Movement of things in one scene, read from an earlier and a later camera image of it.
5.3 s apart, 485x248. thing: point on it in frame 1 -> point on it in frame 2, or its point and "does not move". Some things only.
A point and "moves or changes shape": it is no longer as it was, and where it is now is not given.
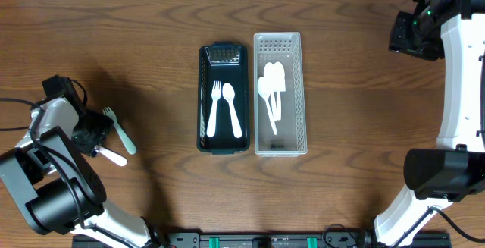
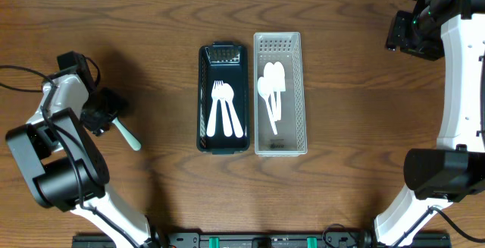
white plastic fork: (111, 155) -> (217, 92)
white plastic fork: (128, 143) moves or changes shape
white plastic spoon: (269, 86) does not move
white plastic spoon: (263, 91) does not move
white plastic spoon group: (228, 93) does not move
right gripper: (404, 42) does not move
